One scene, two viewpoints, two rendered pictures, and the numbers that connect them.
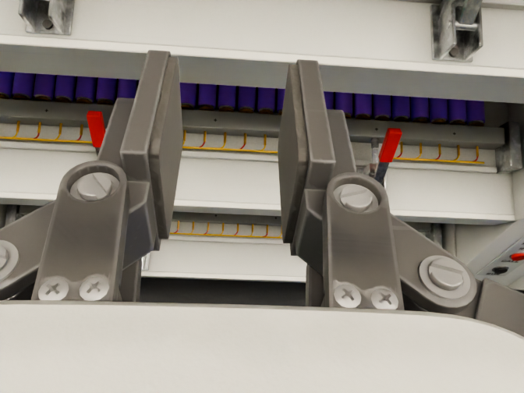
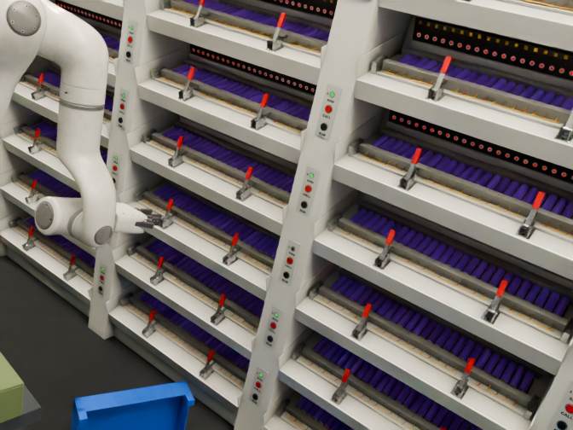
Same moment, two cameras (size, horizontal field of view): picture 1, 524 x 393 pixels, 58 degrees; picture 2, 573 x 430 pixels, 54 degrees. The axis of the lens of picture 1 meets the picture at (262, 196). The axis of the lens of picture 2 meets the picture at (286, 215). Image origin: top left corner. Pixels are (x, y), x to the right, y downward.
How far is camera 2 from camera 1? 1.44 m
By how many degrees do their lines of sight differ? 47
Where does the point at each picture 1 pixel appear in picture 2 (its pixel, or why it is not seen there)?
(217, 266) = (168, 351)
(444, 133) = (247, 314)
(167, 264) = (153, 340)
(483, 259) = (248, 383)
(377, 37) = (215, 254)
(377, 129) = (230, 303)
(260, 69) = (191, 251)
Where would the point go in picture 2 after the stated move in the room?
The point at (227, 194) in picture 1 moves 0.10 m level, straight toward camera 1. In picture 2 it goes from (179, 299) to (155, 310)
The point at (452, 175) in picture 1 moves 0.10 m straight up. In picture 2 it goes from (244, 330) to (251, 301)
